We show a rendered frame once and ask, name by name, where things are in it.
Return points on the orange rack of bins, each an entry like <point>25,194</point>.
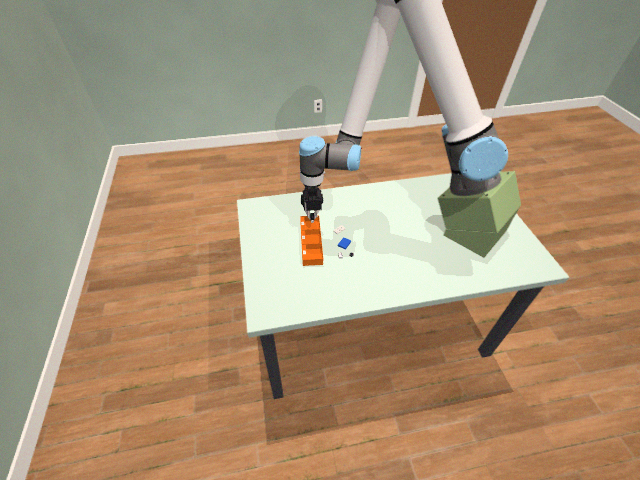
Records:
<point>311,242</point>

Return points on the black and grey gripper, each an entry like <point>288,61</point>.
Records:
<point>312,201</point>

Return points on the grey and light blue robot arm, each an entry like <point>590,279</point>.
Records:
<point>467,133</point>

